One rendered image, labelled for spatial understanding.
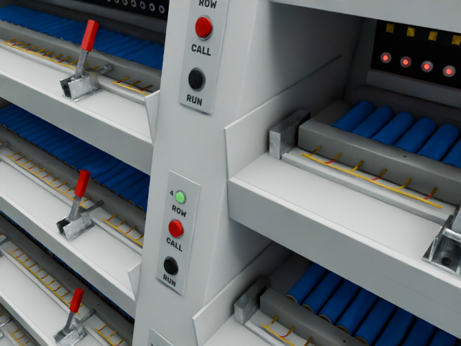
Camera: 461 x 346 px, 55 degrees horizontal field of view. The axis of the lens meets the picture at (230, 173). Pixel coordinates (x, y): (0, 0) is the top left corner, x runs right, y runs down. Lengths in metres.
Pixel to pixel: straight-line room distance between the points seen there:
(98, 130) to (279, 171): 0.22
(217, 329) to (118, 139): 0.23
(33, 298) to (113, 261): 0.28
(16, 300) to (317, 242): 0.60
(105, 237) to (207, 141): 0.27
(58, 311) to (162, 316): 0.32
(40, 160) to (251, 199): 0.47
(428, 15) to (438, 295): 0.18
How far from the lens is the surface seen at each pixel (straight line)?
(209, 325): 0.48
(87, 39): 0.56
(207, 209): 0.41
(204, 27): 0.38
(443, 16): 0.31
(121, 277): 0.56
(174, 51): 0.41
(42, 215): 0.69
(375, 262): 0.34
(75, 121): 0.56
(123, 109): 0.52
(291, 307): 0.48
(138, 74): 0.55
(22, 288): 0.86
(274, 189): 0.37
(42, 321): 0.80
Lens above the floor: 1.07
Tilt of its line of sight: 21 degrees down
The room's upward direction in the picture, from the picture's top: 10 degrees clockwise
